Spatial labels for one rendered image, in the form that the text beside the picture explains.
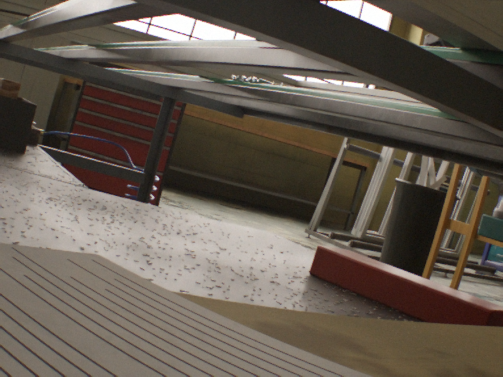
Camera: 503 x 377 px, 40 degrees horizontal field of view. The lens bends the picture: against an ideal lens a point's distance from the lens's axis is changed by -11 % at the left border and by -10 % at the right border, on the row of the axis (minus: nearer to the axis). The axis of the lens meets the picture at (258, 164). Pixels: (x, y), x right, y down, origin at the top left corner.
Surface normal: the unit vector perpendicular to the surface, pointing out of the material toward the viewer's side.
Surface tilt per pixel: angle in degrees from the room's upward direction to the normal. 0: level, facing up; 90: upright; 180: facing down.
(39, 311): 0
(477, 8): 90
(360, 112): 90
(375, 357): 0
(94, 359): 0
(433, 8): 90
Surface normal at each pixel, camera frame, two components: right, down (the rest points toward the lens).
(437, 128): -0.85, -0.23
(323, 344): 0.27, -0.96
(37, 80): 0.44, 0.15
